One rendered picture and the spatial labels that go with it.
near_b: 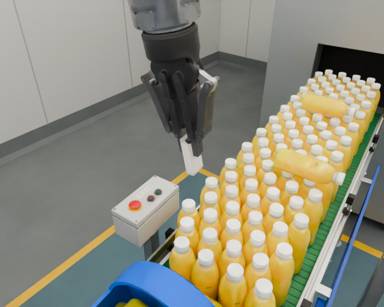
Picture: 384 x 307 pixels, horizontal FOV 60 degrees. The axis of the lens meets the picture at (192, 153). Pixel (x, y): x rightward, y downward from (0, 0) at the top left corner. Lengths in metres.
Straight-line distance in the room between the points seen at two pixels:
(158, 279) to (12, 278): 1.83
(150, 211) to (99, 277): 1.31
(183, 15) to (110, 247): 2.07
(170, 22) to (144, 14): 0.03
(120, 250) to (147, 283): 1.69
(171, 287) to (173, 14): 0.46
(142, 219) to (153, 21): 0.65
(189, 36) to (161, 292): 0.44
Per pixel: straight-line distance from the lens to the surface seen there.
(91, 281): 2.24
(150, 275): 0.68
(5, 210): 2.92
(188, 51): 0.44
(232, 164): 1.14
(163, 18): 0.42
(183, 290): 0.65
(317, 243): 1.23
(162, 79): 0.48
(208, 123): 0.49
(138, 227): 0.96
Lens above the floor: 1.78
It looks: 34 degrees down
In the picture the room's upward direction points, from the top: straight up
